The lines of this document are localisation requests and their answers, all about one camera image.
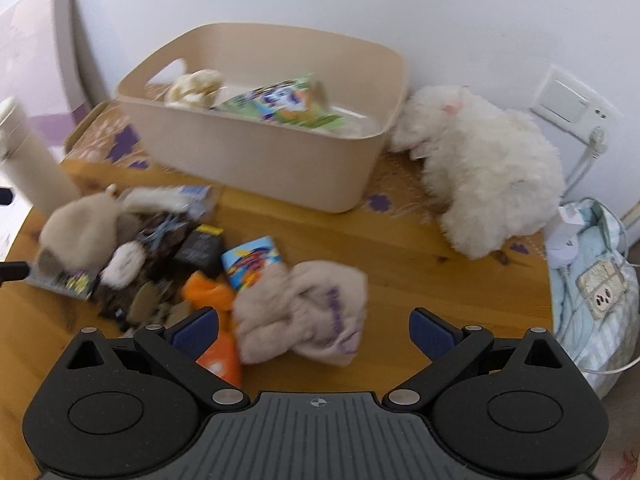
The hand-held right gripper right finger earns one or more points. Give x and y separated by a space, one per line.
430 332

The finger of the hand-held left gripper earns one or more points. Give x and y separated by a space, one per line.
5 196
14 271

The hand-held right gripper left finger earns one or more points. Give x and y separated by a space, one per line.
197 332

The orange packet with white mark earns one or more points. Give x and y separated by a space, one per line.
222 360

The beige fluffy plush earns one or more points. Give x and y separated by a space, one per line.
75 230

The beige cloth with purple print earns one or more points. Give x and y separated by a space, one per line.
290 310

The beige plastic storage bin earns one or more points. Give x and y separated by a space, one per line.
250 160

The wooden desktop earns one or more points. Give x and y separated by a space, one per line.
400 240

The white thermos bottle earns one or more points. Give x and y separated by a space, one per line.
35 165

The grey card with yellow print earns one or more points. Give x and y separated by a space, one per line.
65 282

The black box with yellow label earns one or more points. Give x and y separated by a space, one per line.
200 252

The dark patterned packet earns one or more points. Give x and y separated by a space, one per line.
160 260

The blue snack packet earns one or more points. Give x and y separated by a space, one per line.
250 262

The small white fluffy ball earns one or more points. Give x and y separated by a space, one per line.
122 265

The brown flowered table mat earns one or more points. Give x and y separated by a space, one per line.
100 135

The white and purple cabinet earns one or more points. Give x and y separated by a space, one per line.
40 60

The white charger adapter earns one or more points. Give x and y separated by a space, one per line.
565 240

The white fluffy plush toy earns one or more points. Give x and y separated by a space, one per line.
490 175

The light blue quilted bag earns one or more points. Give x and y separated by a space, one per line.
600 330

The cream plush toy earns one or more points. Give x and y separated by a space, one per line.
195 87

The green snack packet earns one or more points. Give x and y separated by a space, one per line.
280 100

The white power plug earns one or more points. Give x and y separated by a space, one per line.
597 141

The white wall socket panel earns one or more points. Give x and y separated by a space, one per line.
560 97

